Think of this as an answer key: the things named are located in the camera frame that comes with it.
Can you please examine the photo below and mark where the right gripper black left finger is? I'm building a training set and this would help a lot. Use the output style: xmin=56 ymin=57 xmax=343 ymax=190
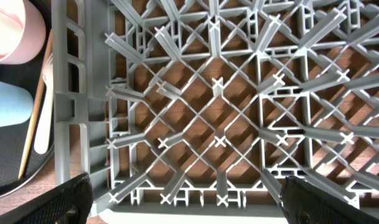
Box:
xmin=0 ymin=173 xmax=94 ymax=224

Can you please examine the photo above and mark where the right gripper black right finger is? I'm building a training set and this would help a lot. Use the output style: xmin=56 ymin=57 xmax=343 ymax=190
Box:
xmin=279 ymin=176 xmax=379 ymax=224

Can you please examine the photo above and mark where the light blue cup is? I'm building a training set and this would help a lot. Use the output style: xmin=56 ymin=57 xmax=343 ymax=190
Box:
xmin=0 ymin=82 xmax=34 ymax=127

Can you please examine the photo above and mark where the wooden chopstick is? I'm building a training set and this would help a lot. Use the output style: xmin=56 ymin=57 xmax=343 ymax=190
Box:
xmin=18 ymin=29 xmax=53 ymax=179

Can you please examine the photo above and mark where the grey dishwasher rack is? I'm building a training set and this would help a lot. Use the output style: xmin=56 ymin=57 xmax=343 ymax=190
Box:
xmin=51 ymin=0 xmax=379 ymax=223

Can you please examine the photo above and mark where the white plastic fork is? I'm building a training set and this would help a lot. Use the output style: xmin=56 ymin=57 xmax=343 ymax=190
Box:
xmin=34 ymin=53 xmax=54 ymax=154

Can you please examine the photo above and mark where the round black tray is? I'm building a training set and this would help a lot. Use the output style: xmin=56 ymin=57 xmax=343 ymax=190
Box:
xmin=0 ymin=0 xmax=55 ymax=200

